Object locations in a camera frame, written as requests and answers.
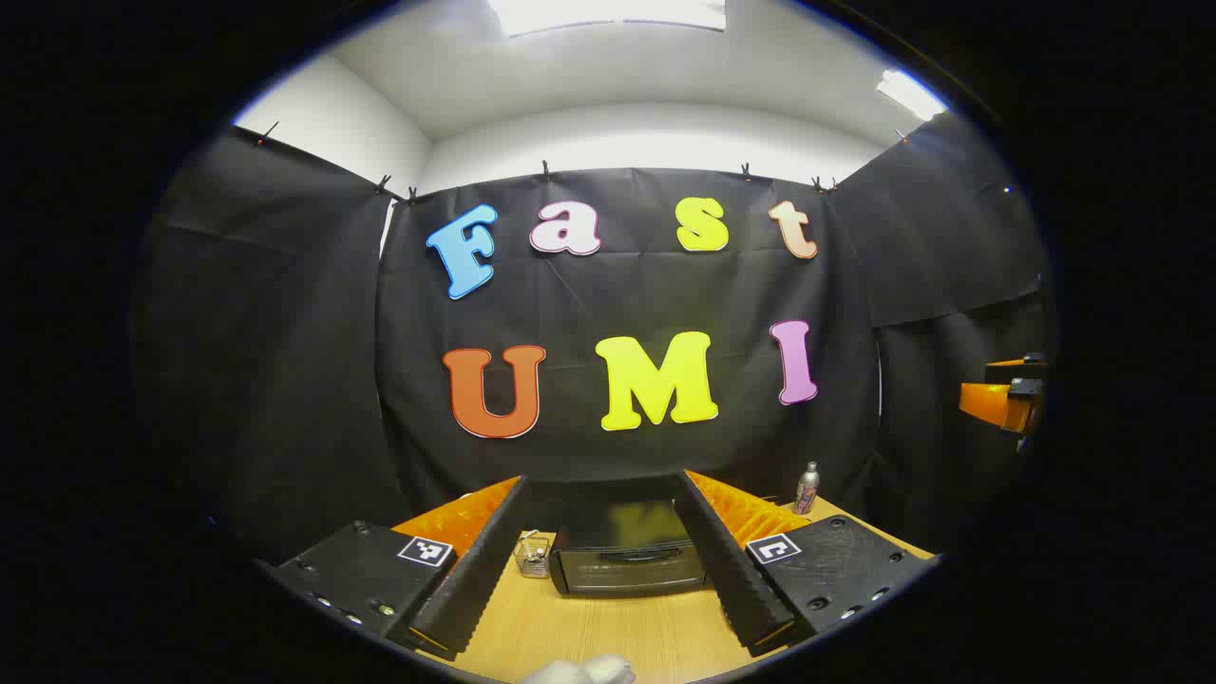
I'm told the black electric oven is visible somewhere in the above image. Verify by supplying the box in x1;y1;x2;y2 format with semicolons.
549;480;709;598

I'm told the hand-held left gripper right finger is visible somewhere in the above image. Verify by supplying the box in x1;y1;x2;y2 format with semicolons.
676;469;940;658

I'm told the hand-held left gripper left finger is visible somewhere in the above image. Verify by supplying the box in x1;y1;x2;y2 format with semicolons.
269;475;529;661

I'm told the metal wire basket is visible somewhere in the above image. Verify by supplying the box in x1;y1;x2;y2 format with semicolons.
514;530;553;580

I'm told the ceiling light panel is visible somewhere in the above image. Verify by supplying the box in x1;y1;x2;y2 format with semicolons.
876;69;951;122

